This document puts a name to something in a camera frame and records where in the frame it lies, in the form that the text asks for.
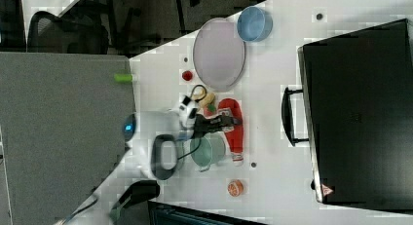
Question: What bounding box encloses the red toy strawberry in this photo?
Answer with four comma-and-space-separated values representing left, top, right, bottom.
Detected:
204, 104, 216, 117

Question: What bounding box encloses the green cup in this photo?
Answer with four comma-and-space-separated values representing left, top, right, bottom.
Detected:
190, 133, 226, 172

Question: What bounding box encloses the red felt ketchup bottle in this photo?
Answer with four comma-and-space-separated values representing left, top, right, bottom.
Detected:
218, 98, 244, 167

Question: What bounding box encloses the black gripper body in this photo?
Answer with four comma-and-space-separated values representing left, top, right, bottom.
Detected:
194, 114, 243, 138

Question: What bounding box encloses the blue bowl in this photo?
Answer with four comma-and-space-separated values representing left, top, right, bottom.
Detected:
237, 6, 273, 42

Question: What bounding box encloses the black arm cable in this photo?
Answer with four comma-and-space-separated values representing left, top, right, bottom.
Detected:
176, 84, 208, 161

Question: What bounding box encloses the grey partition panel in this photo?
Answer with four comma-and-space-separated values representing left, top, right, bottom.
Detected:
0, 53, 134, 225

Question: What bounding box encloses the black office chair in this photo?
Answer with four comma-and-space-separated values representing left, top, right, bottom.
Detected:
27, 7, 109, 55

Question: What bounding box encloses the yellow plush banana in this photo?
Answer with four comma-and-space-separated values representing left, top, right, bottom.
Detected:
198, 93, 215, 108

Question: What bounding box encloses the orange slice toy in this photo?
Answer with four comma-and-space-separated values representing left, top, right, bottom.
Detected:
227, 179, 244, 197

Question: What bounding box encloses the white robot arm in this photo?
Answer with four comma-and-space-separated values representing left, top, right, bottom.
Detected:
96, 111, 243, 221

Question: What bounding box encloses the black toaster oven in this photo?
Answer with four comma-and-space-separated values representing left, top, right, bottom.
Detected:
297, 19, 413, 214

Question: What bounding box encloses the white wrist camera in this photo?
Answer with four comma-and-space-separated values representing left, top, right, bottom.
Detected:
175, 95, 199, 129

